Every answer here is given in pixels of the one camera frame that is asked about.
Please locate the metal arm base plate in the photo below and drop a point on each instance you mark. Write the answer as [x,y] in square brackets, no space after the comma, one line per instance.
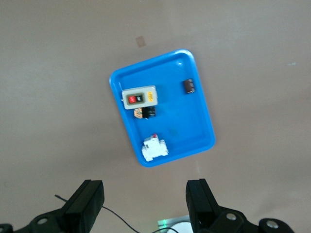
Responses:
[170,220]

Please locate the grey on-off switch box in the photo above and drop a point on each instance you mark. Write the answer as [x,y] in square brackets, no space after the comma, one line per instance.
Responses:
[138,98]

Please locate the brown tape patch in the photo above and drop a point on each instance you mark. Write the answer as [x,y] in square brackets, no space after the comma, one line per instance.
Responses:
[140,41]

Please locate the white circuit breaker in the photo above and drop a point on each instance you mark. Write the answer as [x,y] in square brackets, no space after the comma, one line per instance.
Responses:
[153,150]

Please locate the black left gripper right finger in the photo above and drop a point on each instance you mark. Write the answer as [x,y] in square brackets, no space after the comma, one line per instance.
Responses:
[201,206]

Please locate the small brown relay block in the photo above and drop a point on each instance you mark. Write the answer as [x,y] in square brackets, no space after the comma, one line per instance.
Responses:
[188,86]

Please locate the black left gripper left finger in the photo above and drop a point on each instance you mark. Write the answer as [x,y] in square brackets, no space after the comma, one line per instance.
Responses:
[85,206]

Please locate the black push button orange base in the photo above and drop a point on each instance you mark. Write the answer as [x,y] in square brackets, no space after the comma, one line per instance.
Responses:
[148,112]

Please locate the blue plastic tray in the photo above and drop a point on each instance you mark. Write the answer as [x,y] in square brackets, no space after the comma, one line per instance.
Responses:
[175,109]

